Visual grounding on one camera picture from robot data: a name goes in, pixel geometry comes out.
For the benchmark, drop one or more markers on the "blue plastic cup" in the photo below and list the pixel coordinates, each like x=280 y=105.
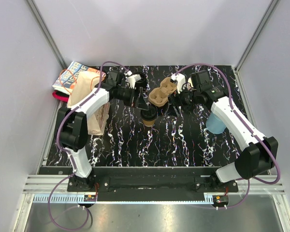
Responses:
x=215 y=125

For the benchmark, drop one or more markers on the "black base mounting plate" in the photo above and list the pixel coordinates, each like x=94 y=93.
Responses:
x=145 y=185

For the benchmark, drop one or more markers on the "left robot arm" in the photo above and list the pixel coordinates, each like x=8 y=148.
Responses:
x=71 y=123

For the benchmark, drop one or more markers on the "red cloth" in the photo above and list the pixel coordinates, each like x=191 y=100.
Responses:
x=60 y=96

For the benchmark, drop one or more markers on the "black coffee lid stack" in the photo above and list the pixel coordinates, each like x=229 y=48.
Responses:
x=142 y=82

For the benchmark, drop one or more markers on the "paper takeout bag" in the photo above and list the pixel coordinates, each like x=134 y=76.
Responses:
x=92 y=101

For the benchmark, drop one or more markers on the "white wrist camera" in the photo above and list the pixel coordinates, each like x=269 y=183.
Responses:
x=131 y=79
x=179 y=80

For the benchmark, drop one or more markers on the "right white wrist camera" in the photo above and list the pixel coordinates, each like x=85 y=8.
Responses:
x=179 y=80

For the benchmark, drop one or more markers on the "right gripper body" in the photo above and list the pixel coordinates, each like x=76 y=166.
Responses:
x=183 y=98

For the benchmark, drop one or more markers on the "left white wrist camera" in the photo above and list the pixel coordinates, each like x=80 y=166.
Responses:
x=131 y=79

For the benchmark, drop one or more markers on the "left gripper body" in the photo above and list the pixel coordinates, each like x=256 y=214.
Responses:
x=136 y=99

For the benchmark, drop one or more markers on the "black coffee cup lid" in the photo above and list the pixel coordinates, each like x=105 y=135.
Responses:
x=149 y=114

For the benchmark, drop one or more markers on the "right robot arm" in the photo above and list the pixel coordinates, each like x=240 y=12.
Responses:
x=258 y=152

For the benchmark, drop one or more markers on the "single paper coffee cup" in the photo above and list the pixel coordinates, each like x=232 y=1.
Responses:
x=148 y=120

